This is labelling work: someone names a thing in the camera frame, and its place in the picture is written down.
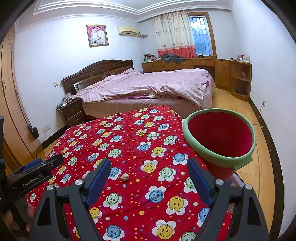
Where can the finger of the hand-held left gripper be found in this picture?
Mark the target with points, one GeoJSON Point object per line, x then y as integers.
{"type": "Point", "coordinates": [55, 161]}
{"type": "Point", "coordinates": [32, 165]}

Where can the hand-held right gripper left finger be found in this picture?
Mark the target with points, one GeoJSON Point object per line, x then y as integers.
{"type": "Point", "coordinates": [98, 180]}

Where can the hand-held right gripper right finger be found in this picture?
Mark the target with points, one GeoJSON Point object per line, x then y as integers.
{"type": "Point", "coordinates": [200, 183]}

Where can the walnut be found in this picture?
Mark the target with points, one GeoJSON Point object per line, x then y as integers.
{"type": "Point", "coordinates": [124, 177]}

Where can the red bin with green rim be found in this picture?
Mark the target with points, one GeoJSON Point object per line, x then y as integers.
{"type": "Point", "coordinates": [219, 136]}

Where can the person's left hand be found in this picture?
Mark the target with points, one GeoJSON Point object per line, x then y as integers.
{"type": "Point", "coordinates": [30, 209]}

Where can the red smiley printed blanket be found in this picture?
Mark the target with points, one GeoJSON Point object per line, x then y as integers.
{"type": "Point", "coordinates": [138, 150]}

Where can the wooden nightstand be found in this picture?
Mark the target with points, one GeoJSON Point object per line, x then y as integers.
{"type": "Point", "coordinates": [72, 113]}

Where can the pink clothes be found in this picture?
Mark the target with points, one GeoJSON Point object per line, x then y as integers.
{"type": "Point", "coordinates": [68, 98]}

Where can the wooden wardrobe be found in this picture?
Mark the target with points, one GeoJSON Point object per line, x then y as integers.
{"type": "Point", "coordinates": [11, 104]}

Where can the wooden bed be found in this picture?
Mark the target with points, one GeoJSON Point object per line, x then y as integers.
{"type": "Point", "coordinates": [92, 69]}

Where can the pink quilt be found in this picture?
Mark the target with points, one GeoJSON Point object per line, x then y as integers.
{"type": "Point", "coordinates": [138, 83]}

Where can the long wooden cabinet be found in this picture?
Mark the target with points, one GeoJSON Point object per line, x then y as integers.
{"type": "Point", "coordinates": [222, 71]}

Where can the grey clothes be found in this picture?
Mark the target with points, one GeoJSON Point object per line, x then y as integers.
{"type": "Point", "coordinates": [173, 58]}

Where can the upright books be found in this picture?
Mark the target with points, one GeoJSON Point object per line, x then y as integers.
{"type": "Point", "coordinates": [149, 58]}

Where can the barred window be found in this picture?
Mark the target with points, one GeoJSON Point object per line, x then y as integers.
{"type": "Point", "coordinates": [201, 34]}

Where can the cream and red curtain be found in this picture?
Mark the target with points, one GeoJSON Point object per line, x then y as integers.
{"type": "Point", "coordinates": [173, 30]}

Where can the black wall charger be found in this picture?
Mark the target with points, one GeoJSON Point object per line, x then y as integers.
{"type": "Point", "coordinates": [34, 132]}

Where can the white wall socket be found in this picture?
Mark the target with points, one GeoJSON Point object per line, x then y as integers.
{"type": "Point", "coordinates": [46, 128]}

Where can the framed wall photo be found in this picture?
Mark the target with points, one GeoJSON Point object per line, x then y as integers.
{"type": "Point", "coordinates": [97, 36]}

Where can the wall air conditioner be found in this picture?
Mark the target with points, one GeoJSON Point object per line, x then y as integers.
{"type": "Point", "coordinates": [128, 30]}

